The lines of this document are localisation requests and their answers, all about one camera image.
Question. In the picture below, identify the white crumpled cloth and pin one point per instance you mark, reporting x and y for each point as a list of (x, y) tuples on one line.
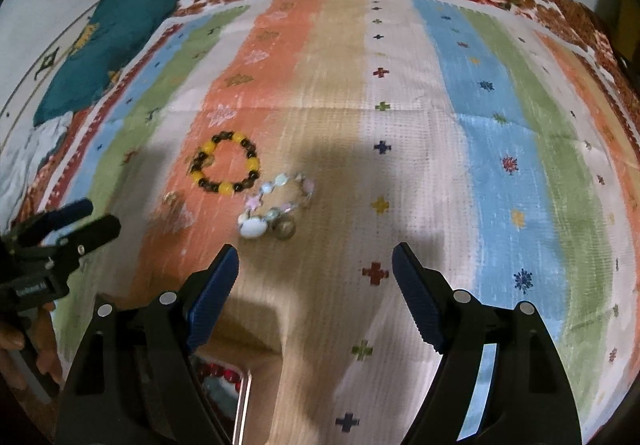
[(21, 162)]

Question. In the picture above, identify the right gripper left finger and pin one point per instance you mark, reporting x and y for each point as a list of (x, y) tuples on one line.
[(132, 380)]

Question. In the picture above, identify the striped colourful woven mat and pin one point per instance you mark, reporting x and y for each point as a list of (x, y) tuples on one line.
[(316, 135)]

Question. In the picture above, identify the metal tin box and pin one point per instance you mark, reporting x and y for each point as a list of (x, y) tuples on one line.
[(225, 387)]

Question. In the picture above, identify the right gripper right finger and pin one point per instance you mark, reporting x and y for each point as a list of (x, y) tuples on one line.
[(500, 379)]

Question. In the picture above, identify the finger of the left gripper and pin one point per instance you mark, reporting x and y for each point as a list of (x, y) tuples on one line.
[(85, 237), (33, 230)]

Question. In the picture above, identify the teal pillow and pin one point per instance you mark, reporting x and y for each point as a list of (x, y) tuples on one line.
[(117, 32)]

